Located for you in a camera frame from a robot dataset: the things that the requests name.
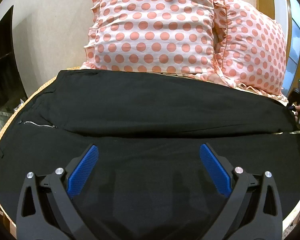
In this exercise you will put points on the polka dot pillow right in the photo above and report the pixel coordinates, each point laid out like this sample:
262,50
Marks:
250,52

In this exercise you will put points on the dark furniture by wall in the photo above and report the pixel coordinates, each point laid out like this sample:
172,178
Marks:
12,91

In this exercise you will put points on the black pants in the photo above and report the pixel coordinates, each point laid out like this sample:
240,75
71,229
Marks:
150,134

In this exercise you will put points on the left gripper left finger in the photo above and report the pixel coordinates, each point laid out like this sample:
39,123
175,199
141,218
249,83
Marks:
45,208

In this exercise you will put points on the window with wooden frame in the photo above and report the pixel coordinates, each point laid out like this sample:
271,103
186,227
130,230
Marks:
287,13

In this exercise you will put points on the polka dot pillow left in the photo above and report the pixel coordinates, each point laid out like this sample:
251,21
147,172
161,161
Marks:
152,36

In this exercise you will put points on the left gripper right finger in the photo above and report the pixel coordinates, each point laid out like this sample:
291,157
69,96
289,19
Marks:
252,209

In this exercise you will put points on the cream patterned bed sheet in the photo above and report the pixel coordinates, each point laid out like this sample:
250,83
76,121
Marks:
12,119

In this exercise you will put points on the polka dot pillow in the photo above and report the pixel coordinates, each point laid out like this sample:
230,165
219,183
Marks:
152,36
250,52

